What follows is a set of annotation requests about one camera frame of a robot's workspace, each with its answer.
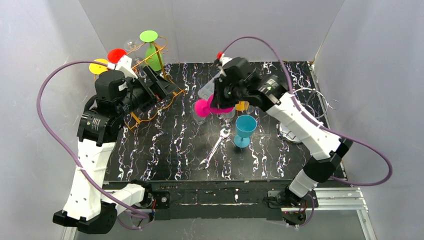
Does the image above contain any clear champagne flute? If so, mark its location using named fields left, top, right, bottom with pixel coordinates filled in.
left=245, top=105, right=257, bottom=115

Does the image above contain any gold wire glass rack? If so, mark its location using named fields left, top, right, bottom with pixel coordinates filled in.
left=99, top=35, right=187, bottom=133

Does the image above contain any orange glass yellow foot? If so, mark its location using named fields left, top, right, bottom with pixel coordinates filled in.
left=88, top=58, right=109, bottom=75

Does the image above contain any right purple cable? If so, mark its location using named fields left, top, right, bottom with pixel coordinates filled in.
left=221, top=36, right=394, bottom=231

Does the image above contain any clear wine glass rear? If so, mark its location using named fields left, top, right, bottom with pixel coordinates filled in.
left=123, top=39, right=142, bottom=67

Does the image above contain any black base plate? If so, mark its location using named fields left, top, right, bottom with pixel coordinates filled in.
left=134, top=180, right=319, bottom=223

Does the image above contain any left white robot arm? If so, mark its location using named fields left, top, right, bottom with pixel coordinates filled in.
left=52, top=55, right=178, bottom=235

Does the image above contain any aluminium frame rail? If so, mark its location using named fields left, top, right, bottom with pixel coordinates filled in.
left=62, top=96, right=377, bottom=240

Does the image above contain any green wine glass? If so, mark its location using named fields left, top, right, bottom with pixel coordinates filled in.
left=139, top=30, right=164, bottom=72

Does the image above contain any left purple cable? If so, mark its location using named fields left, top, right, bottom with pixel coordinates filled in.
left=36, top=60, right=155, bottom=231

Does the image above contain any silver combination wrench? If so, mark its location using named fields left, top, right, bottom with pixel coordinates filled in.
left=199, top=128, right=231, bottom=170

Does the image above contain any orange glass yellow base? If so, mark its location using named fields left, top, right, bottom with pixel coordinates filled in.
left=234, top=101, right=250, bottom=112

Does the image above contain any silver wire glass rack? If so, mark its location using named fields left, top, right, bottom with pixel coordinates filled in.
left=277, top=87, right=338, bottom=145

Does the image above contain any clear tumbler glass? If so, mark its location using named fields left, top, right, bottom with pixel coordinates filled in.
left=191, top=103, right=206, bottom=125

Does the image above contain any red wine glass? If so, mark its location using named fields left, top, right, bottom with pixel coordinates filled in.
left=107, top=48, right=127, bottom=64

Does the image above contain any pink wine glass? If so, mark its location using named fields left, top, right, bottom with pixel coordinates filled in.
left=194, top=95, right=235, bottom=118

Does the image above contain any clear plastic screw box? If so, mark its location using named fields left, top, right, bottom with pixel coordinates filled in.
left=197, top=73, right=220, bottom=100

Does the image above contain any blue wine glass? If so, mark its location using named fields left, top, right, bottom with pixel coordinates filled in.
left=234, top=114, right=257, bottom=148

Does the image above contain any clear stemless glass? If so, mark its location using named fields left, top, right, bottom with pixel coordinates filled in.
left=221, top=109, right=236, bottom=123

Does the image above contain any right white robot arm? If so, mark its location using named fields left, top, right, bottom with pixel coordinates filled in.
left=210, top=53, right=353, bottom=206

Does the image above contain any purple cable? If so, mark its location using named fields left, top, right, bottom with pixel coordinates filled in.
left=221, top=36, right=394, bottom=231
left=36, top=60, right=155, bottom=231

